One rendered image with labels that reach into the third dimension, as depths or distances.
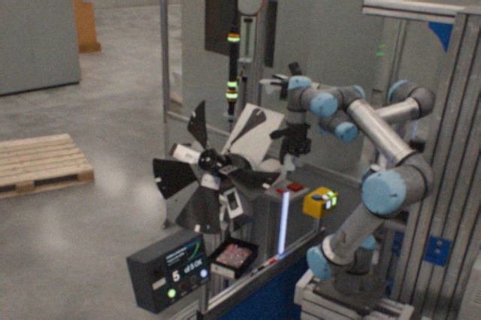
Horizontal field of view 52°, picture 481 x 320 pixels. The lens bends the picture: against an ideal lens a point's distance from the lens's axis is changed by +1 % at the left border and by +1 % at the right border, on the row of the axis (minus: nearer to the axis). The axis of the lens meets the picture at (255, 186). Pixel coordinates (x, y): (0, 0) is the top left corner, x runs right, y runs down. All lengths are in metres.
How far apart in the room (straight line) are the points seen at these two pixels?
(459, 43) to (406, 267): 0.84
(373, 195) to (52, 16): 6.83
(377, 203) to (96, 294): 2.48
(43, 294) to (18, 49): 4.70
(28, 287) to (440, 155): 2.84
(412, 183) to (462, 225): 0.45
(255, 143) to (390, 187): 1.37
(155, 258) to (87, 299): 1.91
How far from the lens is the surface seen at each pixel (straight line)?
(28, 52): 7.79
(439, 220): 1.86
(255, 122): 2.38
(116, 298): 3.49
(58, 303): 3.54
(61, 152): 5.34
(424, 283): 2.00
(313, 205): 2.42
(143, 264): 1.63
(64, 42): 7.99
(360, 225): 1.54
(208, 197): 2.40
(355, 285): 1.87
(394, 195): 1.40
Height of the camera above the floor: 2.20
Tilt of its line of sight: 27 degrees down
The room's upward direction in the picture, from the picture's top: 4 degrees clockwise
